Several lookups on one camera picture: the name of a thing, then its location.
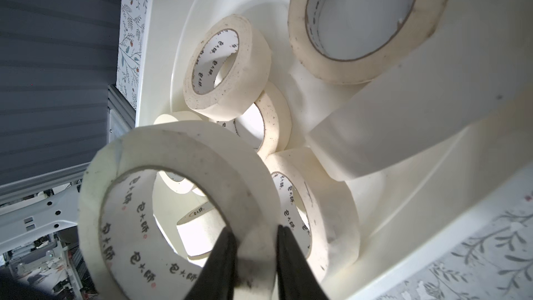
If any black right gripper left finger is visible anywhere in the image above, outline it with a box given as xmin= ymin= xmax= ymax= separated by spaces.
xmin=184 ymin=227 xmax=237 ymax=300

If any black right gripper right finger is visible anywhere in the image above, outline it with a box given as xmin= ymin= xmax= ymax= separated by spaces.
xmin=276 ymin=225 xmax=328 ymax=300

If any cream masking tape roll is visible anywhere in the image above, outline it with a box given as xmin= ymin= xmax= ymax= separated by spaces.
xmin=307 ymin=0 xmax=532 ymax=181
xmin=154 ymin=111 xmax=202 ymax=194
xmin=265 ymin=147 xmax=360 ymax=281
xmin=287 ymin=0 xmax=448 ymax=85
xmin=176 ymin=201 xmax=226 ymax=260
xmin=212 ymin=82 xmax=292 ymax=160
xmin=183 ymin=15 xmax=271 ymax=121
xmin=78 ymin=121 xmax=280 ymax=299

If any white plastic storage box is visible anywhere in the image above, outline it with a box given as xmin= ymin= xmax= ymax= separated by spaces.
xmin=135 ymin=0 xmax=533 ymax=300

